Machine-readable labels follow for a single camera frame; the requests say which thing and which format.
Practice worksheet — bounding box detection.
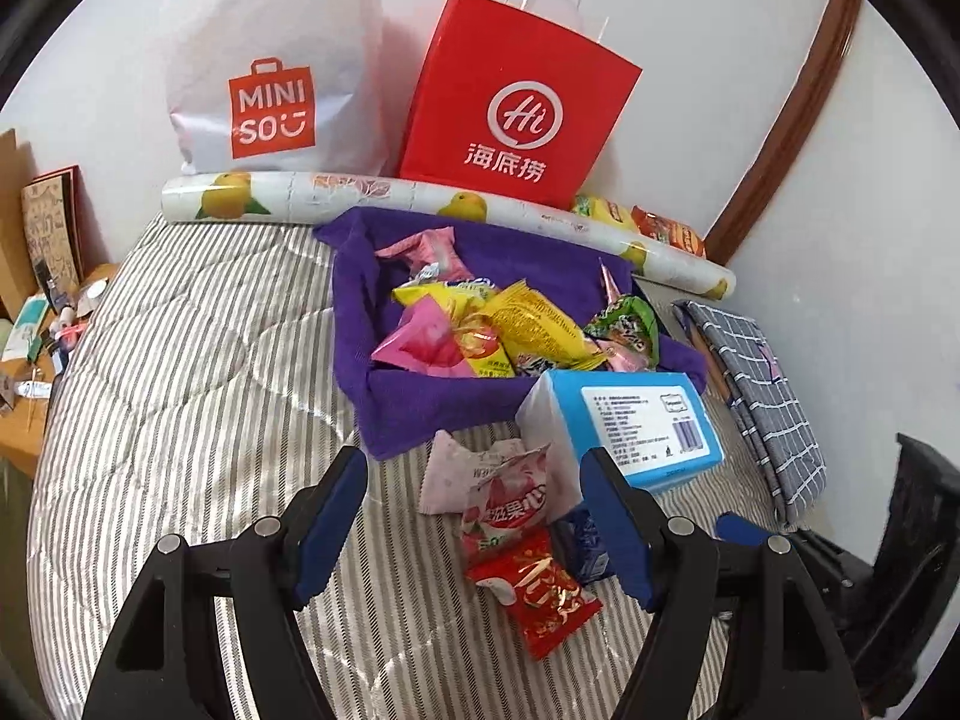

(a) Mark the blue cookie packet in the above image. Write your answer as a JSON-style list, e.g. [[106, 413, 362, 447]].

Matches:
[[550, 504, 615, 587]]

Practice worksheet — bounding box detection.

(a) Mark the red gold snack packet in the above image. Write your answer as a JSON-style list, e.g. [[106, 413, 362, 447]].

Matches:
[[466, 527, 602, 660]]

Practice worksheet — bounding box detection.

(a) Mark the pink peach cake packet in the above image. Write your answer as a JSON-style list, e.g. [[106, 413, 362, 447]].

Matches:
[[596, 340, 649, 372]]

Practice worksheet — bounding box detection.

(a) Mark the pale pink packet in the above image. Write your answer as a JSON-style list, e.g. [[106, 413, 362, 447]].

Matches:
[[418, 431, 524, 515]]

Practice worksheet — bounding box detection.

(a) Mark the white strawberry candy packet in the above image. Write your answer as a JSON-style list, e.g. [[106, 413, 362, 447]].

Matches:
[[460, 447, 548, 566]]

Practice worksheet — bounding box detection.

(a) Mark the green triangular snack packet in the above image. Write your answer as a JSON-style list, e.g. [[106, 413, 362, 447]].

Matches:
[[584, 294, 661, 367]]

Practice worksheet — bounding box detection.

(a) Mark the gold triangular snack packet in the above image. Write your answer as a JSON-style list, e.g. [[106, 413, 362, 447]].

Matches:
[[480, 280, 605, 377]]

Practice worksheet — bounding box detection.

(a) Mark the yellow pink snack bag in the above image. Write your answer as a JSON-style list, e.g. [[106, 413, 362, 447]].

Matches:
[[371, 280, 516, 379]]

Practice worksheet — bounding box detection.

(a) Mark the magenta foil snack packet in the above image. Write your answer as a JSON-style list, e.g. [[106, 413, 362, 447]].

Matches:
[[374, 226, 473, 283]]

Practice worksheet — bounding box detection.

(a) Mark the grey checked folded cloth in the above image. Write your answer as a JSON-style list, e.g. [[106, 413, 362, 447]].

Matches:
[[674, 299, 827, 530]]

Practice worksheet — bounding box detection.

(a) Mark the blue tissue pack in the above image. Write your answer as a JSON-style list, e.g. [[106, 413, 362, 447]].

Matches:
[[514, 371, 724, 505]]

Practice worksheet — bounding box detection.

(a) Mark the striped quilted mattress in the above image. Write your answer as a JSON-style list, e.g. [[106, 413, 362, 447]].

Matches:
[[24, 214, 783, 720]]

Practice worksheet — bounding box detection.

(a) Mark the wooden bedside table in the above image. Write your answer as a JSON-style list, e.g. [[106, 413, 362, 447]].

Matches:
[[0, 262, 119, 481]]

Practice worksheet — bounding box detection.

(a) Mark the red orange chips bag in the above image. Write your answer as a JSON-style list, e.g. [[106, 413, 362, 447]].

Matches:
[[631, 206, 706, 259]]

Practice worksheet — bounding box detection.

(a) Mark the white green tube box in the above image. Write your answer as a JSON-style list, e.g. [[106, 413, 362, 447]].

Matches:
[[2, 294, 49, 362]]

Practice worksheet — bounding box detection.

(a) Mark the yellow chips bag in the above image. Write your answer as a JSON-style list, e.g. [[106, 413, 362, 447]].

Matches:
[[573, 193, 640, 234]]

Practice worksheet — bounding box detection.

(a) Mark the rolled lemon print mat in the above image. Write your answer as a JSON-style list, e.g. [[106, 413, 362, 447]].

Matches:
[[161, 171, 737, 301]]

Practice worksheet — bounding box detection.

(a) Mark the patterned brown book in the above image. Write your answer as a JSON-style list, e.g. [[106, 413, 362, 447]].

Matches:
[[20, 166, 83, 293]]

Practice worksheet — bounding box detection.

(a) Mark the red Haidilao paper bag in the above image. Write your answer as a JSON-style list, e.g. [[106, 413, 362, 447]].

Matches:
[[397, 0, 641, 210]]

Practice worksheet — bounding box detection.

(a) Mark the wooden headboard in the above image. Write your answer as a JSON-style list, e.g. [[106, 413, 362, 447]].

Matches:
[[0, 128, 37, 320]]

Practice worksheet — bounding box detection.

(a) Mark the white Miniso plastic bag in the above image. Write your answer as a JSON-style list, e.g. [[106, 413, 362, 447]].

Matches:
[[161, 0, 387, 174]]

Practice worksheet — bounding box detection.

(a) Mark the brown wooden door frame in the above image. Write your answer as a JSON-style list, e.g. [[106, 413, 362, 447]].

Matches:
[[706, 0, 862, 265]]

